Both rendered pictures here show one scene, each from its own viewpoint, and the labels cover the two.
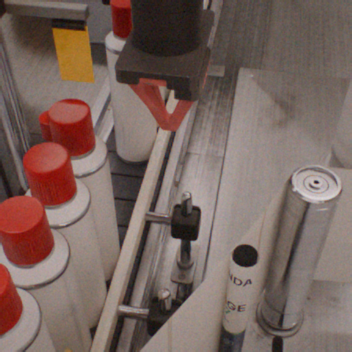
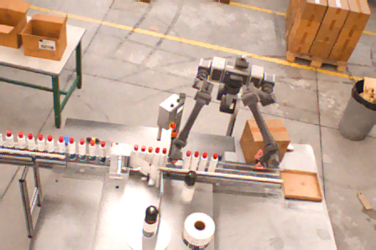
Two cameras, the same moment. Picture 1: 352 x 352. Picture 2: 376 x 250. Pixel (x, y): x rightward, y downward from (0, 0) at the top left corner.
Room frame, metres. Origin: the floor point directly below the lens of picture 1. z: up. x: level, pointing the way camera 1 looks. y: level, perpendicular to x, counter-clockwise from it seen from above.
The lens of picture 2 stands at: (-0.26, -2.14, 3.59)
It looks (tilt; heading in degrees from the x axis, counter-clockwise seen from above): 44 degrees down; 72
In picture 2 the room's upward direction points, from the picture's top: 12 degrees clockwise
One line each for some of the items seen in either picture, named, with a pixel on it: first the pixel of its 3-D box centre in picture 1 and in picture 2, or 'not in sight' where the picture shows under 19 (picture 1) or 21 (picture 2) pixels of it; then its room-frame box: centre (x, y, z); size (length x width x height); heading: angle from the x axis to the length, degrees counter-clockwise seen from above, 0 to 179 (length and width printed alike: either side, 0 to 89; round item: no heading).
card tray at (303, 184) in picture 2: not in sight; (300, 184); (1.41, -0.11, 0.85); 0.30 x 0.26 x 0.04; 170
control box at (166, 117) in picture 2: not in sight; (170, 111); (0.34, 0.17, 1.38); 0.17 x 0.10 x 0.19; 45
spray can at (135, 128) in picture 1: (132, 84); (186, 161); (0.49, 0.05, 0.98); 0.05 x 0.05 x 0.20
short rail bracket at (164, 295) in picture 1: (148, 322); not in sight; (0.25, 0.03, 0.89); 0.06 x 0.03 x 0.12; 80
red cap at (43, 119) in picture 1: (52, 125); not in sight; (0.58, 0.18, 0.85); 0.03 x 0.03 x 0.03
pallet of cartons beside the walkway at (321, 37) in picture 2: not in sight; (322, 16); (3.02, 3.06, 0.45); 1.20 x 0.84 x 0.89; 73
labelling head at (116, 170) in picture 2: not in sight; (120, 160); (0.00, 0.05, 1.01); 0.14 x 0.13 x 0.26; 170
